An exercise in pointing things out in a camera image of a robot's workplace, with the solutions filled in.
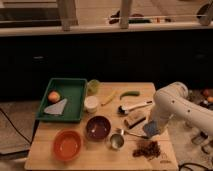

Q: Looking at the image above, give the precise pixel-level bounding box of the blue sponge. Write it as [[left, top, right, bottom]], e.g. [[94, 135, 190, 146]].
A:
[[143, 121, 159, 138]]

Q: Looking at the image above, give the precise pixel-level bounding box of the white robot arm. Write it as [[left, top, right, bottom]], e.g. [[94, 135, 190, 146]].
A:
[[143, 82, 213, 137]]

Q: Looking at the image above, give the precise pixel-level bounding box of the dark maroon bowl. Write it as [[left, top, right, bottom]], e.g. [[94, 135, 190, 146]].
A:
[[86, 116, 111, 141]]

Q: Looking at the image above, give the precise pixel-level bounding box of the orange red bowl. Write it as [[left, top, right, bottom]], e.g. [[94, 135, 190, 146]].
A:
[[51, 129, 82, 162]]

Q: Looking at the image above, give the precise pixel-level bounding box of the yellow banana toy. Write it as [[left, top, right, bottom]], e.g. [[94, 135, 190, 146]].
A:
[[101, 91, 116, 106]]

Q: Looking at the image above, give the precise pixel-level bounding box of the green plastic cup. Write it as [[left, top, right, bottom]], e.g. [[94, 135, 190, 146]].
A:
[[87, 79, 100, 95]]

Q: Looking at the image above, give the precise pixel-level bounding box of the white round container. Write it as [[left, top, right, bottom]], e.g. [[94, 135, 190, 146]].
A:
[[84, 96, 99, 113]]

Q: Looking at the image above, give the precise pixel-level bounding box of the green pepper toy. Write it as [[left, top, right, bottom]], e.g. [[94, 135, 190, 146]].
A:
[[120, 91, 140, 100]]

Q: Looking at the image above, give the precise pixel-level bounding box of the green plastic tray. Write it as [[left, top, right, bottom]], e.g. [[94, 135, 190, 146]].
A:
[[36, 78, 87, 122]]

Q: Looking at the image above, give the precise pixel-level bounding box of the grey folded cloth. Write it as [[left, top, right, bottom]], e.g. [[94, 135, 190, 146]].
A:
[[44, 98, 67, 115]]

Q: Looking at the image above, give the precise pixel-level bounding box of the orange fruit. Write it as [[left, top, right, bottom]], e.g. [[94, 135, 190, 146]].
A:
[[48, 91, 60, 103]]

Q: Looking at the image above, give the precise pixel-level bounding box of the small metal cup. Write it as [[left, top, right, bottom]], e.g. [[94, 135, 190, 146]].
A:
[[107, 133, 124, 150]]

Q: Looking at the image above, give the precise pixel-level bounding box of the brown dried crumbs pile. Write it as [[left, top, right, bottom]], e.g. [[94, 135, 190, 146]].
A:
[[133, 141, 161, 159]]

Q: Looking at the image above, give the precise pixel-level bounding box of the spice bottles cluster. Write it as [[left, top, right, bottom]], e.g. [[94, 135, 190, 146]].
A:
[[189, 89, 213, 154]]

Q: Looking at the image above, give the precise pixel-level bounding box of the black cable on floor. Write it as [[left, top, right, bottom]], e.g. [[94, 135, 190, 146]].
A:
[[0, 107, 33, 145]]

